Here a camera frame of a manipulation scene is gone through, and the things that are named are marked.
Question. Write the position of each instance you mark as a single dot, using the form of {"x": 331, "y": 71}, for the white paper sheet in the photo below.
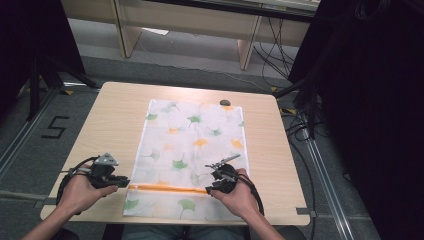
{"x": 156, "y": 31}

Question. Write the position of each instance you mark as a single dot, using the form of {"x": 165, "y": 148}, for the grey tape strip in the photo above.
{"x": 305, "y": 212}

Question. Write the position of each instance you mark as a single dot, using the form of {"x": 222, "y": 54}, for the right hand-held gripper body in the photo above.
{"x": 224, "y": 176}

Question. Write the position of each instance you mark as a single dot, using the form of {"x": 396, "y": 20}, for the metal floor rail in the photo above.
{"x": 23, "y": 133}
{"x": 328, "y": 186}

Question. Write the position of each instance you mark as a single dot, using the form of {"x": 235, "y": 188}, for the black tripod stand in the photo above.
{"x": 50, "y": 76}
{"x": 308, "y": 100}

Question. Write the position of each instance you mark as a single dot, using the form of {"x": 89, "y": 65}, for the leaf-print mesh zipper bag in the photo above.
{"x": 186, "y": 150}

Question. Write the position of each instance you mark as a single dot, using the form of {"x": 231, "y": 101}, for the person's left hand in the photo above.
{"x": 80, "y": 191}

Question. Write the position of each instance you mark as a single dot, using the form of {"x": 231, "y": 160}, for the light wooden desk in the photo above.
{"x": 186, "y": 23}

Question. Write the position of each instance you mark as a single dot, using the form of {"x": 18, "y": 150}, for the person's right hand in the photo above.
{"x": 238, "y": 198}

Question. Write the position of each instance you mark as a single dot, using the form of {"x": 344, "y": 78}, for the small dark round object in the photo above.
{"x": 225, "y": 102}

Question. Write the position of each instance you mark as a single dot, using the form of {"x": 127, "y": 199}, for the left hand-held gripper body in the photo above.
{"x": 101, "y": 171}

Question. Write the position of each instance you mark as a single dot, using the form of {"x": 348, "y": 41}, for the black curtain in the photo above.
{"x": 30, "y": 40}
{"x": 373, "y": 116}

